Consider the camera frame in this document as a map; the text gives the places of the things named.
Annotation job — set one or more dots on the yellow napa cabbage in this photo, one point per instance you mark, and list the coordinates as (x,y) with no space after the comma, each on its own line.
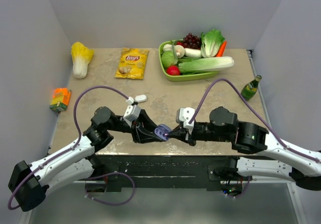
(81,57)

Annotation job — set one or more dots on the long green white cabbage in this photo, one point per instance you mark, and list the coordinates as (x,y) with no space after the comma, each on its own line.
(205,65)

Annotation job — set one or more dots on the orange carrot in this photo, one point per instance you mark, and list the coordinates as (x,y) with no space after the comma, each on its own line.
(222,49)

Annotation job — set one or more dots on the yellow Lays chips bag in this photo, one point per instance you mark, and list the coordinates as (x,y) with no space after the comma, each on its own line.
(132,63)

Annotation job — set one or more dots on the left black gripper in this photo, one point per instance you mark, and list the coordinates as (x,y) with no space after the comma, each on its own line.
(143,129)

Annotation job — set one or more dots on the purple earbud charging case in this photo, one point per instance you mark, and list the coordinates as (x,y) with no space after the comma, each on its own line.
(162,131)

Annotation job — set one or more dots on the green Perrier bottle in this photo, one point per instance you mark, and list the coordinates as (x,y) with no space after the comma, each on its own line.
(250,89)

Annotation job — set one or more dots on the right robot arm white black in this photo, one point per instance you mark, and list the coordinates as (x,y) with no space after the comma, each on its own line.
(280,159)

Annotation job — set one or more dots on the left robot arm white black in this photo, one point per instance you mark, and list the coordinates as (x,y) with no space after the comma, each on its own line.
(31,183)

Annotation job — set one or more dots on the green lettuce head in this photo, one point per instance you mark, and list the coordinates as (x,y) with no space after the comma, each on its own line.
(211,43)

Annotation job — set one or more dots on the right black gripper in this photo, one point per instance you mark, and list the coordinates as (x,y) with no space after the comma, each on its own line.
(182,133)

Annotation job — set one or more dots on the round green cabbage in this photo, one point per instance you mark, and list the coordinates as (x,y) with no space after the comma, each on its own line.
(168,59)

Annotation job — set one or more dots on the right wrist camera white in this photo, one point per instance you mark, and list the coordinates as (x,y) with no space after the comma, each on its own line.
(184,115)

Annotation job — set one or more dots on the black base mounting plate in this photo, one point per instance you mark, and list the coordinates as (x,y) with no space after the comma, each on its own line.
(192,172)

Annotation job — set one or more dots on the white mushroom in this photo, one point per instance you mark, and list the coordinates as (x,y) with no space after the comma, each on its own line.
(177,49)

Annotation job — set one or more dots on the orange juice carton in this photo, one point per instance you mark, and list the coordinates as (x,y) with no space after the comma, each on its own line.
(60,99)

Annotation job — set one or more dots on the white radish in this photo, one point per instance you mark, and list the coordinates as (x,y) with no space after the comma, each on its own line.
(193,53)

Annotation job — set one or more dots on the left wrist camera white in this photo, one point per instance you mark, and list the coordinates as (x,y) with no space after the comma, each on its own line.
(132,111)

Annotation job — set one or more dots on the dark red grape bunch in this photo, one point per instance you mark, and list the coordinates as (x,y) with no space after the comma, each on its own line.
(192,41)

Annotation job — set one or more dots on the white earbud charging case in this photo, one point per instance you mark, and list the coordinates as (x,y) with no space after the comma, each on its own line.
(140,98)

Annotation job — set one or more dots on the green plastic basket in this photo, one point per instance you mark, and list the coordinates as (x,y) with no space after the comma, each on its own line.
(186,77)

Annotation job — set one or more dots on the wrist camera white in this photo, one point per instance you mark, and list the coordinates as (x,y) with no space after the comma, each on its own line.
(132,111)
(184,115)

